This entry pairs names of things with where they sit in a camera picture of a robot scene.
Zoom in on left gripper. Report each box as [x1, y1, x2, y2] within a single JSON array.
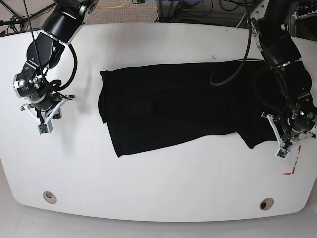
[[261, 111, 317, 150]]

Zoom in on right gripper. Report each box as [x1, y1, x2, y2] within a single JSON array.
[[20, 93, 75, 125]]

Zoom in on black printed T-shirt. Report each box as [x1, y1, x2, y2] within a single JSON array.
[[98, 61, 286, 156]]

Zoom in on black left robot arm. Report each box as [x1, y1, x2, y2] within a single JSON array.
[[250, 0, 317, 156]]

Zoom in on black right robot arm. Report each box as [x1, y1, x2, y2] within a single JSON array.
[[13, 0, 98, 133]]

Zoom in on red tape marking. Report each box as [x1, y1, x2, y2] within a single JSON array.
[[283, 144, 301, 175]]

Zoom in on right table grommet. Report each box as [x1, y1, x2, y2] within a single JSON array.
[[259, 198, 274, 211]]

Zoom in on table grommet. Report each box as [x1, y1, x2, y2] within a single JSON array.
[[259, 198, 274, 211], [43, 191, 57, 204]]

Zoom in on left table grommet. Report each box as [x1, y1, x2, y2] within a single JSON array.
[[43, 191, 57, 204]]

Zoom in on black tripod legs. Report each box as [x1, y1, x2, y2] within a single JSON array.
[[0, 0, 55, 33]]

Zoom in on white power strip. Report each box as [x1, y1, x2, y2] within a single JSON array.
[[295, 4, 317, 20]]

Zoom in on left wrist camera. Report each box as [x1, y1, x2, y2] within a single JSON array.
[[276, 148, 289, 159]]

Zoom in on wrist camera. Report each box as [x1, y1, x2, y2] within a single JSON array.
[[276, 148, 289, 159], [38, 121, 53, 135]]

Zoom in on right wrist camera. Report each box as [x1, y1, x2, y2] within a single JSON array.
[[38, 121, 53, 135]]

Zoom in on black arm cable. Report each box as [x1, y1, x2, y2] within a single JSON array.
[[209, 0, 253, 87]]

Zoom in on yellow cable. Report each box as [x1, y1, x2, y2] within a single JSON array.
[[95, 0, 128, 10]]

